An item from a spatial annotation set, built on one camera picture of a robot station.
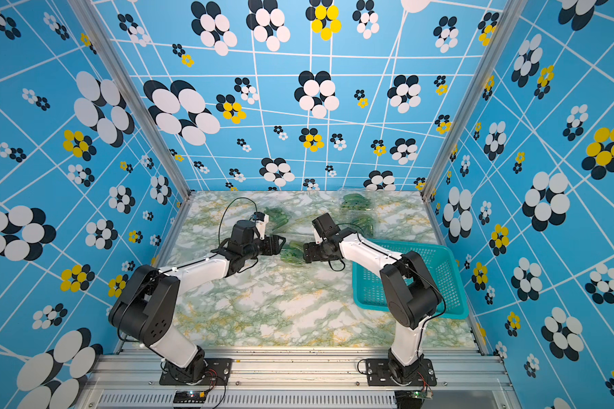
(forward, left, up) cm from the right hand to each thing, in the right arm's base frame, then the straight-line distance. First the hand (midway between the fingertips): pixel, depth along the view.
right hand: (316, 253), depth 93 cm
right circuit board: (-43, -27, -6) cm, 51 cm away
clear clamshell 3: (+16, -20, -3) cm, 26 cm away
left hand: (+4, +13, +5) cm, 14 cm away
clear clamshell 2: (+1, +9, -3) cm, 10 cm away
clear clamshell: (+17, +16, 0) cm, 24 cm away
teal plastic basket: (-10, -19, -7) cm, 23 cm away
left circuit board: (-43, +36, -8) cm, 57 cm away
